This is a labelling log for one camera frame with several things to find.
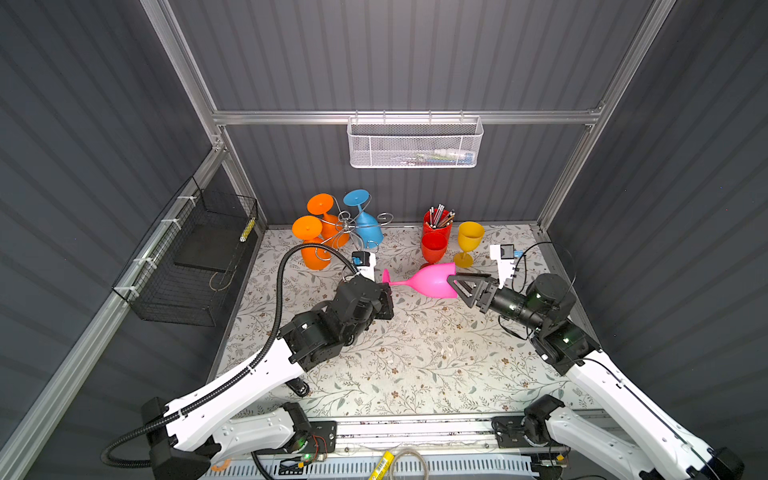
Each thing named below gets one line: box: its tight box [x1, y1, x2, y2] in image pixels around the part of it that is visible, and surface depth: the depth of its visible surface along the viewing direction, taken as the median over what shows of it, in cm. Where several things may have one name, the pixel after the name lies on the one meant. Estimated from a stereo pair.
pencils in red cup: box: [425, 203, 456, 229], surface depth 107 cm
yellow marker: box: [368, 450, 395, 480], surface depth 70 cm
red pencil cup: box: [422, 208, 452, 245], surface depth 104 cm
